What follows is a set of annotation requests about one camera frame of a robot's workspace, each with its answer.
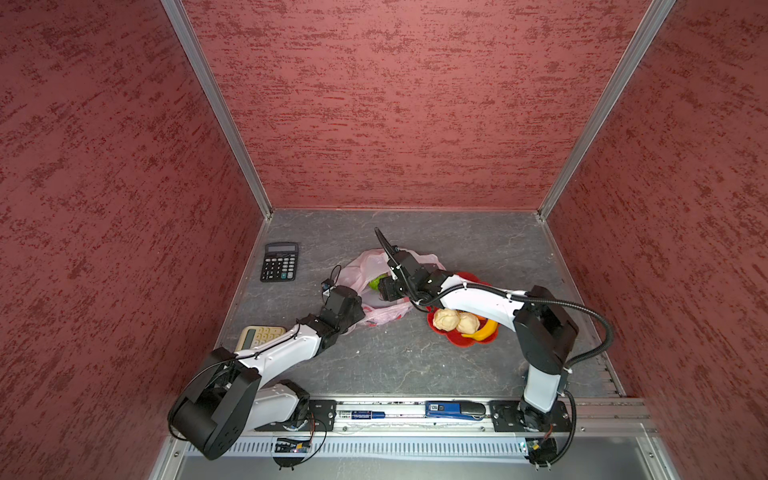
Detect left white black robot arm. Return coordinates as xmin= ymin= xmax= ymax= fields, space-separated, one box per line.
xmin=167 ymin=286 xmax=365 ymax=460

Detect perforated metal front rail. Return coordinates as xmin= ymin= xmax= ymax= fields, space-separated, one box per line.
xmin=222 ymin=436 xmax=528 ymax=463

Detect fake small tan fruit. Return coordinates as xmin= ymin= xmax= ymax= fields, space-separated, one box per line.
xmin=456 ymin=312 xmax=481 ymax=335

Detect red flower-shaped plastic bowl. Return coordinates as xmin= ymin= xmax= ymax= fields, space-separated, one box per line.
xmin=427 ymin=306 xmax=499 ymax=348

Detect fake yellow banana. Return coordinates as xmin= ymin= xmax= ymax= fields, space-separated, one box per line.
xmin=462 ymin=320 xmax=498 ymax=342

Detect black calculator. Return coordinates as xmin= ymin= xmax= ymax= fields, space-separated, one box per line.
xmin=260 ymin=242 xmax=299 ymax=283

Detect blue marker pen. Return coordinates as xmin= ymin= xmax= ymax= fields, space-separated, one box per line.
xmin=337 ymin=410 xmax=386 ymax=420

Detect cream yellow calculator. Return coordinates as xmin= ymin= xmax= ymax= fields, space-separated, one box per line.
xmin=236 ymin=326 xmax=286 ymax=351

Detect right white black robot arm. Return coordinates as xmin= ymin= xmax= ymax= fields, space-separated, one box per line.
xmin=379 ymin=242 xmax=615 ymax=431

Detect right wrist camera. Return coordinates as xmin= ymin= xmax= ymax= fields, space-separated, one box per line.
xmin=377 ymin=231 xmax=407 ymax=277

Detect pink plastic bag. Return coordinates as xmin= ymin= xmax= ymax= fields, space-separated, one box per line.
xmin=337 ymin=249 xmax=413 ymax=326

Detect left aluminium corner post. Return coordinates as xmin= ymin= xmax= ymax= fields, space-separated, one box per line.
xmin=161 ymin=0 xmax=274 ymax=221

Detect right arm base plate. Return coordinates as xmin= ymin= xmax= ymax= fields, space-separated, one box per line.
xmin=488 ymin=400 xmax=572 ymax=434

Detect aluminium corner post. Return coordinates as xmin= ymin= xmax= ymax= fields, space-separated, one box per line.
xmin=161 ymin=0 xmax=274 ymax=221
xmin=537 ymin=0 xmax=676 ymax=223

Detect right aluminium corner post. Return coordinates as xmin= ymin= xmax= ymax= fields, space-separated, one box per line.
xmin=537 ymin=0 xmax=676 ymax=223

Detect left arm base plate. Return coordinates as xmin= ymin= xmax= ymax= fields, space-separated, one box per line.
xmin=254 ymin=399 xmax=339 ymax=433

